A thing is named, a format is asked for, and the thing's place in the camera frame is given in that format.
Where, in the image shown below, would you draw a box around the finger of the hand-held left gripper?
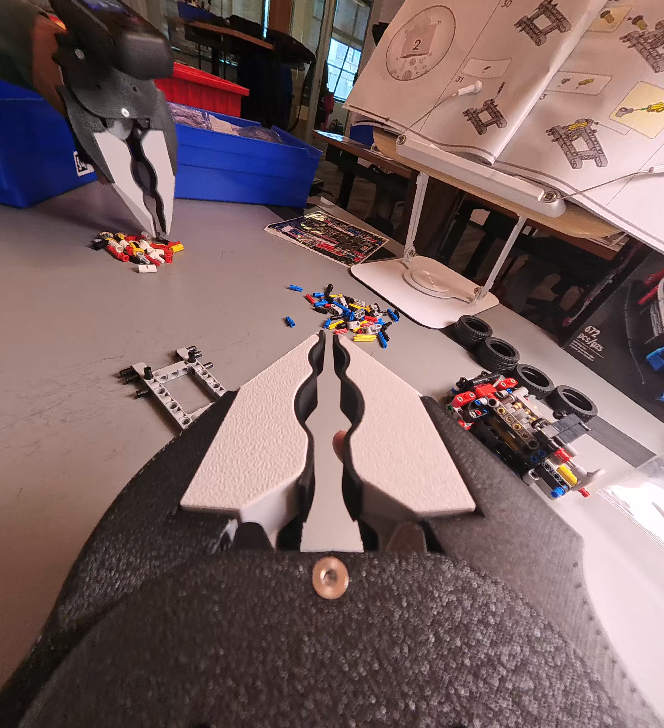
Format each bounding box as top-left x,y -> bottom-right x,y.
93,122 -> 162,238
135,126 -> 177,240

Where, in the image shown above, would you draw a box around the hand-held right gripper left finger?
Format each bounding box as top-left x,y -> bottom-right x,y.
179,331 -> 327,551

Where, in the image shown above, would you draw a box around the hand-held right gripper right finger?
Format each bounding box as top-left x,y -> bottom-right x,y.
332,334 -> 477,551

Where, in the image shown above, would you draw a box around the pile of red white lego pieces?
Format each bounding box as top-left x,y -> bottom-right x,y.
89,229 -> 186,275

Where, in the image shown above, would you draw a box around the grey lego frame black pins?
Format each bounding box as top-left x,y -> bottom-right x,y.
119,346 -> 229,431

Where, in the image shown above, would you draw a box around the pile of mixed lego pieces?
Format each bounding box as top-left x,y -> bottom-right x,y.
303,283 -> 402,349

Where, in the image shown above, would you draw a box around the partly built lego car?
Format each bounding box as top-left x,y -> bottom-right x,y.
447,371 -> 604,501

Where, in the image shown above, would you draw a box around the black lego tire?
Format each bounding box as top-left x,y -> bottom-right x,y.
455,314 -> 494,349
548,385 -> 599,423
513,363 -> 556,399
476,337 -> 521,373

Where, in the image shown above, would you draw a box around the lego sticker sheet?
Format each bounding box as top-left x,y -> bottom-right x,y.
264,209 -> 391,268

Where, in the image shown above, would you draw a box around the lego set box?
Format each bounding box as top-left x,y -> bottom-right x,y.
561,249 -> 664,438

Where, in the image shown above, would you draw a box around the lego instruction booklet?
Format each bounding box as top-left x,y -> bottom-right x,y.
342,0 -> 664,269

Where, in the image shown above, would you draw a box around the red plastic bin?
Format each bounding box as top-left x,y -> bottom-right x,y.
154,61 -> 251,104

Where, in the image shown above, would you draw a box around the wooden work table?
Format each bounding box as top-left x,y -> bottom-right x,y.
184,17 -> 317,132
314,130 -> 424,212

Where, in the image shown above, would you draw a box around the white book stand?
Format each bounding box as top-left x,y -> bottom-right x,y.
348,126 -> 624,331

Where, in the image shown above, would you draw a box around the clear plastic bag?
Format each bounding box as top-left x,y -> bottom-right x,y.
600,438 -> 664,576

